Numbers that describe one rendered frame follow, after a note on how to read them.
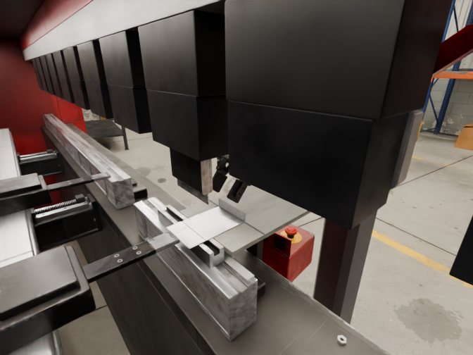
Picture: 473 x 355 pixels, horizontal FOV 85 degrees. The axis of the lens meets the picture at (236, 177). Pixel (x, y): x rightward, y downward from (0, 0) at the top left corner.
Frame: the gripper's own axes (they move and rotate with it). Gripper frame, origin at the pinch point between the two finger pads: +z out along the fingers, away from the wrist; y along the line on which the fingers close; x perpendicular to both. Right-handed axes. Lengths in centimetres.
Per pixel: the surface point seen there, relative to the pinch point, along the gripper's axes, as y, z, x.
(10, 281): -0.9, 24.5, -24.3
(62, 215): -57, 33, -4
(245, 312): 14.7, 16.6, 3.5
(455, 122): -80, -366, 557
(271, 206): 3.3, -1.4, 12.0
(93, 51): -29.4, -11.5, -25.7
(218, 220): 0.4, 6.5, 2.2
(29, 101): -214, 11, -13
